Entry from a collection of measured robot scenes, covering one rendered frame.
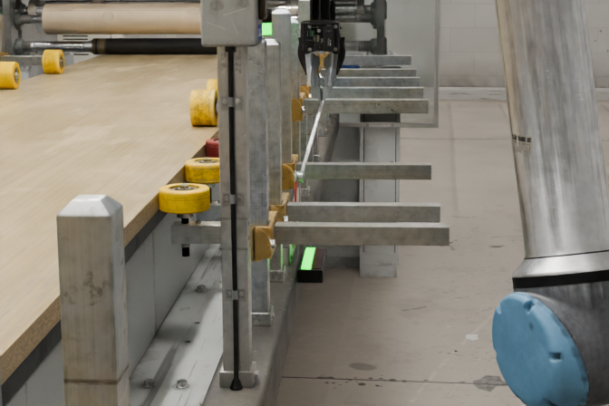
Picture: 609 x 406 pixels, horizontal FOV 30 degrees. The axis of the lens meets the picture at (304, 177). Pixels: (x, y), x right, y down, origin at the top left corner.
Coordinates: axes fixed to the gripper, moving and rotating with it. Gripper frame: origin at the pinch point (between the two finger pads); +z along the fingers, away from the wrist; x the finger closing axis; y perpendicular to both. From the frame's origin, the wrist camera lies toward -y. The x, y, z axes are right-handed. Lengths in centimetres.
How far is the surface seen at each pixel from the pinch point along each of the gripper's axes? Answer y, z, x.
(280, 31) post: -1.4, -11.8, -7.9
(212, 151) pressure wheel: -3.8, 12.0, -21.9
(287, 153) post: -1.4, 12.0, -6.8
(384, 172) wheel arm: -5.6, 16.4, 12.2
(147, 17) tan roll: -233, -5, -80
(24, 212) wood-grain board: 59, 11, -40
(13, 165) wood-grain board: 20, 11, -55
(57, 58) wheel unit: -154, 5, -94
